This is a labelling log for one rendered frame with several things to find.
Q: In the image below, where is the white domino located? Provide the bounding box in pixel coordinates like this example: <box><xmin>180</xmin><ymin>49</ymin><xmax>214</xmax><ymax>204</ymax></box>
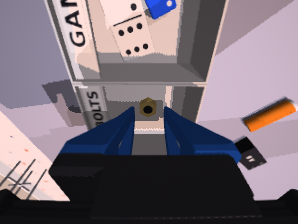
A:
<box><xmin>100</xmin><ymin>0</ymin><xmax>155</xmax><ymax>62</ymax></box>

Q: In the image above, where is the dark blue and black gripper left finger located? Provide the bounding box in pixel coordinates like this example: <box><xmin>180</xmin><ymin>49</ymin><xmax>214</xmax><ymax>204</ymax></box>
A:
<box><xmin>58</xmin><ymin>107</ymin><xmax>135</xmax><ymax>155</ymax></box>

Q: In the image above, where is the brass hex nut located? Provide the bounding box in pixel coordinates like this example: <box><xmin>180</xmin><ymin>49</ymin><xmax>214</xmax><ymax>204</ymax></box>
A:
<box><xmin>140</xmin><ymin>97</ymin><xmax>156</xmax><ymax>117</ymax></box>

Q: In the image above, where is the orange cylinder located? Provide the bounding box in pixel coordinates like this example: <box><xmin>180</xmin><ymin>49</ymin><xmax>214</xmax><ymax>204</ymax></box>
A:
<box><xmin>244</xmin><ymin>99</ymin><xmax>298</xmax><ymax>132</ymax></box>

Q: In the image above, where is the black 9v battery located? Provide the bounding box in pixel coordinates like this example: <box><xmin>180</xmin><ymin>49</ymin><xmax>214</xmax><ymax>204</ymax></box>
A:
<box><xmin>234</xmin><ymin>137</ymin><xmax>267</xmax><ymax>170</ymax></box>

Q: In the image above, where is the grey rack of labelled bins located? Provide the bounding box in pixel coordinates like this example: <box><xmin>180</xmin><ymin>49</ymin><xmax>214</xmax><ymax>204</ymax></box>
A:
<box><xmin>44</xmin><ymin>0</ymin><xmax>229</xmax><ymax>155</ymax></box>

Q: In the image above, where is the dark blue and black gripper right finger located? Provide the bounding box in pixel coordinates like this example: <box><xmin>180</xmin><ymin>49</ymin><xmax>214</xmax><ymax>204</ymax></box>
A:
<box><xmin>164</xmin><ymin>106</ymin><xmax>241</xmax><ymax>164</ymax></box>

